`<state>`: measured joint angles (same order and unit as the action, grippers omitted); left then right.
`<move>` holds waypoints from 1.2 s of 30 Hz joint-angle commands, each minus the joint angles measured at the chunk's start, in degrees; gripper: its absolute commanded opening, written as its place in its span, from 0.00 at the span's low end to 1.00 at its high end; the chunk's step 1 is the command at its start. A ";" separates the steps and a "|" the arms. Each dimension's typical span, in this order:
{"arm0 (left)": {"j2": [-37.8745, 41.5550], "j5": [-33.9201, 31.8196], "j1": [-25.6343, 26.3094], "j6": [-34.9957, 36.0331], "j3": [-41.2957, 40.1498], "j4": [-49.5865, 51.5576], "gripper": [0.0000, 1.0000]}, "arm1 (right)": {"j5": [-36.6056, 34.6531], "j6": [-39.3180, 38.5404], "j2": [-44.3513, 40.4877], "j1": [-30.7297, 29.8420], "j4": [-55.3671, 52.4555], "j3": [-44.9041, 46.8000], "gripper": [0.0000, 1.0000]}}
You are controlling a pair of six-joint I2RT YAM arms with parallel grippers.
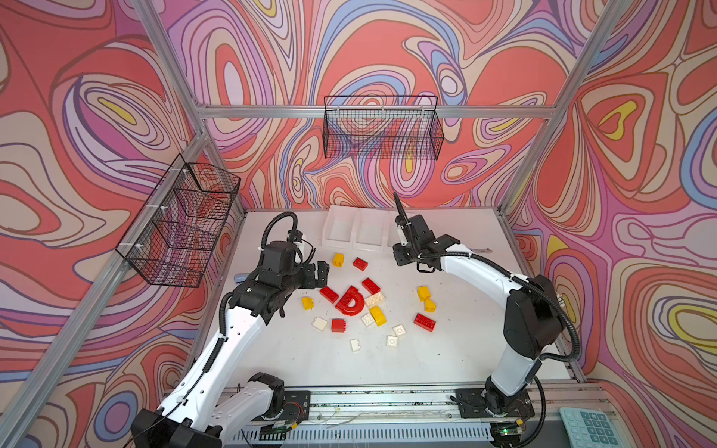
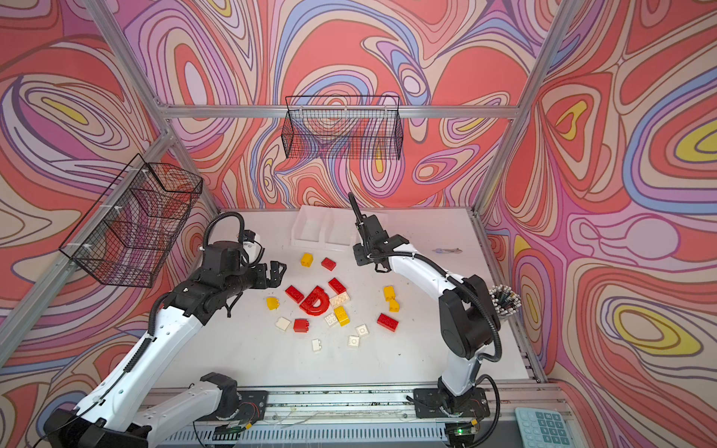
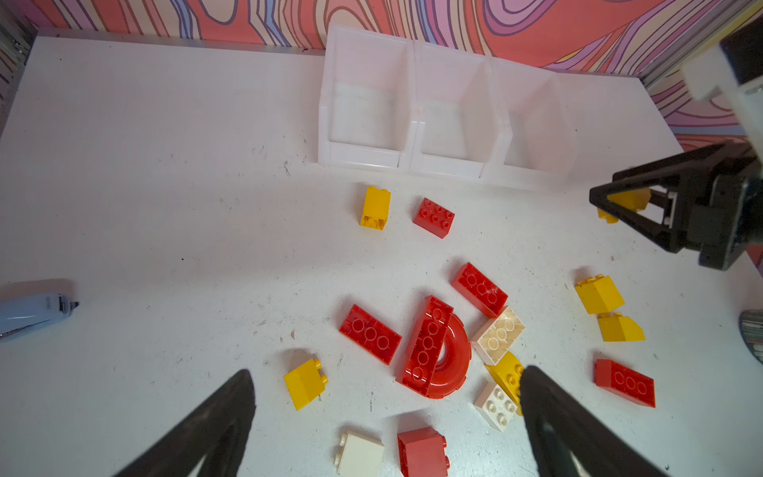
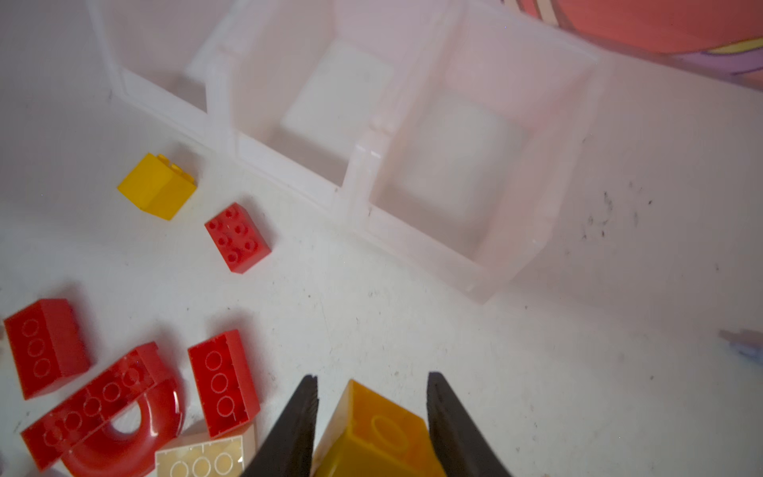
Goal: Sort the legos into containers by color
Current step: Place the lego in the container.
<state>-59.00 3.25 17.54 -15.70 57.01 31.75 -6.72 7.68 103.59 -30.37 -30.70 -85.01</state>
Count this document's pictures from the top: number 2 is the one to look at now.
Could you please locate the cream small lego centre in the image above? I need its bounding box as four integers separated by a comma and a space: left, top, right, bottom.
324, 313, 338, 327

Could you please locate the cup of pens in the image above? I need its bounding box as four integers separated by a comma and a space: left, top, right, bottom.
489, 285, 522, 319

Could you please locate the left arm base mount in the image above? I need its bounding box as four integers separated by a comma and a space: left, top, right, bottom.
192, 389, 269, 447

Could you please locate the red long lego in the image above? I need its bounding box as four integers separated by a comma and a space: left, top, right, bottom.
285, 286, 305, 304

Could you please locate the left white plastic bin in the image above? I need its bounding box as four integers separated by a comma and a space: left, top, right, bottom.
291, 205, 330, 248

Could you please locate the black wire basket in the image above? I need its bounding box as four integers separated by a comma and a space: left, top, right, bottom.
281, 94, 404, 161
59, 155, 204, 287

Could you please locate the black wire basket back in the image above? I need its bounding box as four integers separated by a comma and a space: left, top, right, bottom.
281, 94, 404, 161

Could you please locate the red arch lego piece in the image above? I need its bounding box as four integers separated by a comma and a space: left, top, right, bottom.
300, 286, 330, 317

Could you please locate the black wire basket left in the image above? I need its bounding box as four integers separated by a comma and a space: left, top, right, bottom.
59, 155, 204, 287

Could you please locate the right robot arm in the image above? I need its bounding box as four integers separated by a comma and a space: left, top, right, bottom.
348, 192, 503, 416

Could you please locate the white plastic bin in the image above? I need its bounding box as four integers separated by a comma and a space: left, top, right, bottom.
324, 209, 359, 251
356, 214, 388, 248
291, 205, 330, 248

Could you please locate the right white plastic bin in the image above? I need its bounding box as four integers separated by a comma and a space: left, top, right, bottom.
356, 214, 388, 248

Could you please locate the cream long lego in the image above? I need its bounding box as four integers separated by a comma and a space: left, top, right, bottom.
330, 292, 350, 308

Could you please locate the middle white plastic bin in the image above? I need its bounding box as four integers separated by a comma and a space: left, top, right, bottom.
324, 209, 359, 251

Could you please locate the cream lego front right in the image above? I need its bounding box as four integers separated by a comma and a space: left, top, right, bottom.
356, 324, 370, 338

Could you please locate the yellow small lego lower right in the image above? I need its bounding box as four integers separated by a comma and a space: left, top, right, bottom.
388, 300, 401, 313

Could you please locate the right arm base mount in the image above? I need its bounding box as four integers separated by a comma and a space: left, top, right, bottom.
406, 388, 496, 447

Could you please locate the teal calculator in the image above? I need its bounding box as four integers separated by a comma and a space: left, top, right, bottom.
515, 407, 574, 448

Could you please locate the red square lego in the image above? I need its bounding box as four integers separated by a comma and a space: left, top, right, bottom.
293, 318, 310, 333

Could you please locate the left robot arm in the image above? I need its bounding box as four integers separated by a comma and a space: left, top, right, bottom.
42, 211, 286, 447

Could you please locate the small pen on table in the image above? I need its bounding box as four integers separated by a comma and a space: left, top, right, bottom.
433, 248, 463, 254

